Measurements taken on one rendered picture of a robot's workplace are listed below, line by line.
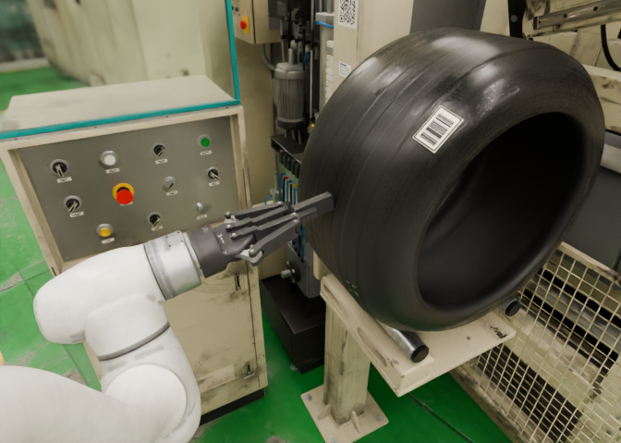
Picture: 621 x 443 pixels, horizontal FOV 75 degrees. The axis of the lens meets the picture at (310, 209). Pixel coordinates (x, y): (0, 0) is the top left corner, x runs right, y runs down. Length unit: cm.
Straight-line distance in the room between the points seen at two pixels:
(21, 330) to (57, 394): 224
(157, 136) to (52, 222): 34
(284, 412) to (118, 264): 138
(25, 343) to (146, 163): 154
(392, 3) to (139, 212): 82
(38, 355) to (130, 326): 182
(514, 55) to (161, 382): 67
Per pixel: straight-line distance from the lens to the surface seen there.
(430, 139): 60
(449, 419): 195
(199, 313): 141
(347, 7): 97
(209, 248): 60
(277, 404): 190
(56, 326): 62
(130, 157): 114
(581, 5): 107
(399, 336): 93
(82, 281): 60
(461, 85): 64
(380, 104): 67
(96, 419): 40
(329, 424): 184
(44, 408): 33
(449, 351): 108
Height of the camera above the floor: 160
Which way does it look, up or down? 32 degrees down
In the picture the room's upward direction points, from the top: straight up
